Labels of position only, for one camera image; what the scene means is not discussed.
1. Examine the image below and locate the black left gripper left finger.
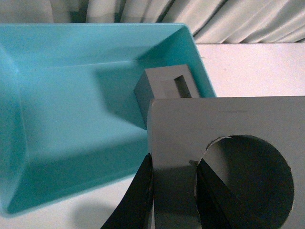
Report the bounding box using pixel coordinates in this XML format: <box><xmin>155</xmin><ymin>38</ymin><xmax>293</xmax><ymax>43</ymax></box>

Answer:
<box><xmin>102</xmin><ymin>154</ymin><xmax>153</xmax><ymax>229</ymax></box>

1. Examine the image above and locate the gray block with rectangular slot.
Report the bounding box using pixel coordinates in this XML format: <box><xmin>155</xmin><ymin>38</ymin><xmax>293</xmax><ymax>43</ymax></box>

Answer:
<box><xmin>134</xmin><ymin>64</ymin><xmax>200</xmax><ymax>129</ymax></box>

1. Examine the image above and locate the blue plastic box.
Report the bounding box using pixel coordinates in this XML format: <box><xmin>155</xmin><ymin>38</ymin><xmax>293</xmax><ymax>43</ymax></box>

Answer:
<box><xmin>0</xmin><ymin>23</ymin><xmax>215</xmax><ymax>218</ymax></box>

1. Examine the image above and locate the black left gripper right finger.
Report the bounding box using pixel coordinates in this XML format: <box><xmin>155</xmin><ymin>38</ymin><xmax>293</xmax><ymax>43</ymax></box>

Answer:
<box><xmin>196</xmin><ymin>159</ymin><xmax>267</xmax><ymax>229</ymax></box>

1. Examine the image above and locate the white pleated curtain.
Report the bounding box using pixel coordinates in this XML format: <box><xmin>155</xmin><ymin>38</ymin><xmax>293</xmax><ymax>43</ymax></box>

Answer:
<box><xmin>0</xmin><ymin>0</ymin><xmax>305</xmax><ymax>44</ymax></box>

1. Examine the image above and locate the gray block with round hole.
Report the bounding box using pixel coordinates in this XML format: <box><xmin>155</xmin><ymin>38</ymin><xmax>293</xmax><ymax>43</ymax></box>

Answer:
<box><xmin>148</xmin><ymin>96</ymin><xmax>305</xmax><ymax>229</ymax></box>

